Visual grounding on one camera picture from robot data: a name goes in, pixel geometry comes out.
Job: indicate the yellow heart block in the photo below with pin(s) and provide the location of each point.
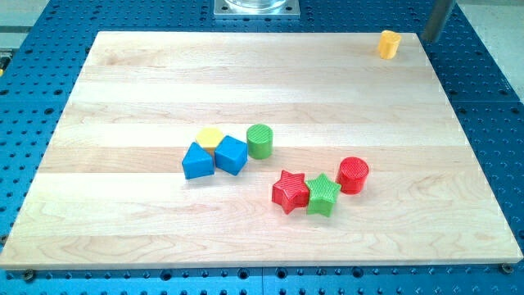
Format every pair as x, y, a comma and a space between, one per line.
388, 44

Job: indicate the wooden board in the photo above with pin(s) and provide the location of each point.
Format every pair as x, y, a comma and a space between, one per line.
110, 192

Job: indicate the left board clamp screw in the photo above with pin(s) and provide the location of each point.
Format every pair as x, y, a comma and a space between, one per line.
28, 275

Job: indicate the board clamp screw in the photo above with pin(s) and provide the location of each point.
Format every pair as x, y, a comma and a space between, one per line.
28, 275
506, 269

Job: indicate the right board clamp screw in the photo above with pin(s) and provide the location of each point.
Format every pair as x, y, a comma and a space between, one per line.
506, 269

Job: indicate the green cylinder block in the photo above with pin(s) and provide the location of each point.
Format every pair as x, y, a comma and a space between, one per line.
259, 139

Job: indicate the blue cube block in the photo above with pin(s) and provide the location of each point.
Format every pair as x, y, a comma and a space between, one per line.
231, 155

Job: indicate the red star block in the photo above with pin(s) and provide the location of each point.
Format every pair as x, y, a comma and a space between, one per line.
290, 191

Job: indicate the yellow hexagon block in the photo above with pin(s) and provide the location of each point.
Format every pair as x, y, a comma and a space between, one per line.
209, 138

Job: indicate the blue triangle block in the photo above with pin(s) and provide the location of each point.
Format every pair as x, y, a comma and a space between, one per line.
197, 162

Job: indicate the green star block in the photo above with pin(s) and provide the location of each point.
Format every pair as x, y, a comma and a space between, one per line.
323, 194

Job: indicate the red cylinder block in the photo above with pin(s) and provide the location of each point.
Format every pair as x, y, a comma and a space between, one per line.
352, 175

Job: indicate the grey metal pusher rod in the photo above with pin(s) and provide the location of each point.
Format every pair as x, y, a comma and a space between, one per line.
437, 19

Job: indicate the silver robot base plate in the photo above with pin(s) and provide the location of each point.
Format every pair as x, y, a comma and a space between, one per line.
256, 9

